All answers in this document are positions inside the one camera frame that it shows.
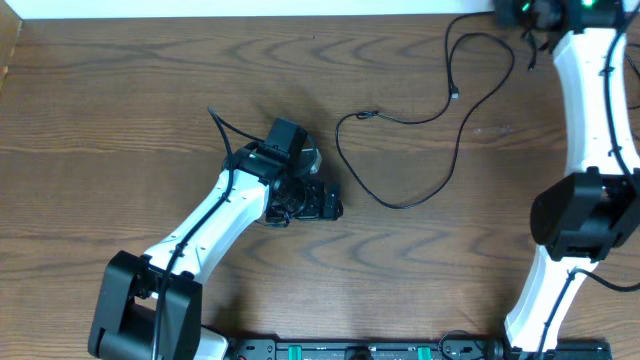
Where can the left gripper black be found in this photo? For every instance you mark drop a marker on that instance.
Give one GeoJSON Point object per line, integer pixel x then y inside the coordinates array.
{"type": "Point", "coordinates": [333, 201]}

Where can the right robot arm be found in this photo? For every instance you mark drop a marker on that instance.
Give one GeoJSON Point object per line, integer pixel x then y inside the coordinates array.
{"type": "Point", "coordinates": [595, 207]}

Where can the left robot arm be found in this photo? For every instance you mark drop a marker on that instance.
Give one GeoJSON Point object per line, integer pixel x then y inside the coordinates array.
{"type": "Point", "coordinates": [150, 306]}

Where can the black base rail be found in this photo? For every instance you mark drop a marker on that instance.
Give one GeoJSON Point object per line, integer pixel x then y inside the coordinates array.
{"type": "Point", "coordinates": [456, 347]}

